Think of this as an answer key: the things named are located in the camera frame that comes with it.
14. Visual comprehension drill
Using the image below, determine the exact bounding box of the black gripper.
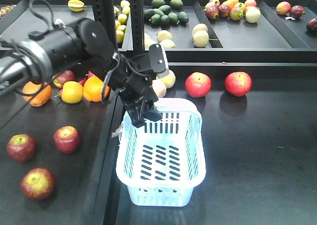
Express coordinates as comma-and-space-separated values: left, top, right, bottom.
108, 54, 162, 127

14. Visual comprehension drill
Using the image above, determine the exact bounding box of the light blue plastic basket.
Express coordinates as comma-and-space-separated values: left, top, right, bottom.
116, 98, 206, 207

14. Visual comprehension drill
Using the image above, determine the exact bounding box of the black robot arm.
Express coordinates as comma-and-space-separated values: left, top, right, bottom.
0, 18, 161, 127

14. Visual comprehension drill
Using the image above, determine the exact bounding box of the pale peach front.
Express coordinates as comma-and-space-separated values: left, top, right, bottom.
152, 80, 167, 98

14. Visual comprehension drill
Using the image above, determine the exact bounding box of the pale peach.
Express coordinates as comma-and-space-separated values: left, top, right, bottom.
156, 70, 176, 89
152, 80, 167, 98

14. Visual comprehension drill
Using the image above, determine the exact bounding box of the pale peach back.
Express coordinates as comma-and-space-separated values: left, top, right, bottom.
156, 70, 176, 89

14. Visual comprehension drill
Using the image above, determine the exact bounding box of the orange right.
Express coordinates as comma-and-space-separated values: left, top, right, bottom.
83, 76, 104, 103

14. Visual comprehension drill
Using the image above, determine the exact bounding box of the orange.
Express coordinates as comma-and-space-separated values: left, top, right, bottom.
83, 76, 104, 103
22, 81, 53, 107

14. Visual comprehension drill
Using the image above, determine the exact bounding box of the red apple right middle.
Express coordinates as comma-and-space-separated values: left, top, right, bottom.
185, 72, 211, 98

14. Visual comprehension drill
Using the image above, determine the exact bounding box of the red bell pepper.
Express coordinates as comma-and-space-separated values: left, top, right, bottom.
87, 71, 96, 78

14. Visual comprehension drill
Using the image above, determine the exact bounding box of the red apple centre left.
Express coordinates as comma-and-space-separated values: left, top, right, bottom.
53, 126, 82, 155

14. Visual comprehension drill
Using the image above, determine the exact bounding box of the red apple behind oranges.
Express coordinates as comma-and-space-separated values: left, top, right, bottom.
52, 70, 75, 89

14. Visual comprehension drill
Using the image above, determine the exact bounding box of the red apple far right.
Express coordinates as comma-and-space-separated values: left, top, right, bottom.
224, 71, 253, 97

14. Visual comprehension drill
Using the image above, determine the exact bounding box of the orange left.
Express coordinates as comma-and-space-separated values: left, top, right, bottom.
22, 81, 53, 107

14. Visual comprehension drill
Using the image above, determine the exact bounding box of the white garlic bulb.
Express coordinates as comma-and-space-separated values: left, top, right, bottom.
54, 18, 65, 28

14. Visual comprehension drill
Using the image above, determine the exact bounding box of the yellow starfruit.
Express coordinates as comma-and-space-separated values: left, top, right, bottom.
67, 0, 86, 12

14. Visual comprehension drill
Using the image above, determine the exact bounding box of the dark red apple left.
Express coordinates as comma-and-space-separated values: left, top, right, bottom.
6, 134, 37, 163

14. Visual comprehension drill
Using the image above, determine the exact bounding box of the red yellow apple bottom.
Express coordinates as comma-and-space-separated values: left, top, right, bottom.
20, 168, 56, 201

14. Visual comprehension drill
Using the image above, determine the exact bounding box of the black shelf upright post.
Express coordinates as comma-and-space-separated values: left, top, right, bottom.
87, 0, 145, 63

